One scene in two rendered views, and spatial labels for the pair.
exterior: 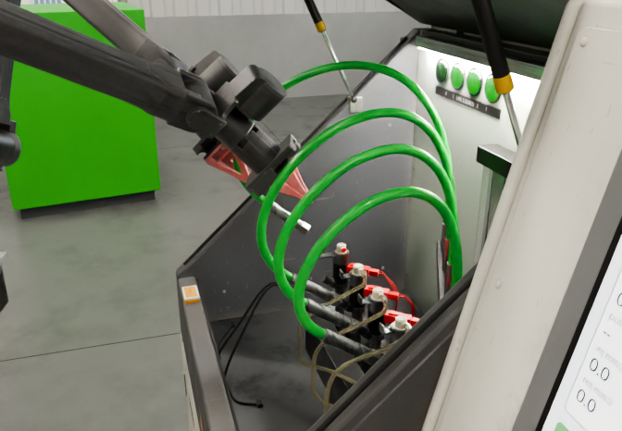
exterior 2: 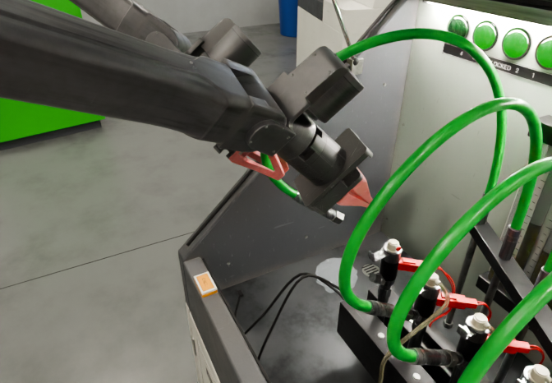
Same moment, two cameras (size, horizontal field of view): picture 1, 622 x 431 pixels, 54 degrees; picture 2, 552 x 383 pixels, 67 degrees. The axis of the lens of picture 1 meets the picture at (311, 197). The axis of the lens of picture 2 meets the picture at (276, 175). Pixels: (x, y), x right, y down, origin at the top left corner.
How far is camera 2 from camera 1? 53 cm
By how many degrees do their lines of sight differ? 14
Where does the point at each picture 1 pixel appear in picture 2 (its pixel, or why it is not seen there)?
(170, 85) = (231, 94)
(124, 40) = (101, 6)
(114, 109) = not seen: hidden behind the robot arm
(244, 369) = (269, 350)
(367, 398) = not seen: outside the picture
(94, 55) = (112, 62)
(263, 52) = not seen: outside the picture
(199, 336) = (233, 344)
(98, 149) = not seen: hidden behind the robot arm
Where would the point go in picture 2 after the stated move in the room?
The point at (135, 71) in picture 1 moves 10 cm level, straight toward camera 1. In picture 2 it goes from (180, 80) to (226, 131)
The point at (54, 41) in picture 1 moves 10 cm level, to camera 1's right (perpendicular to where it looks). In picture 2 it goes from (29, 42) to (206, 34)
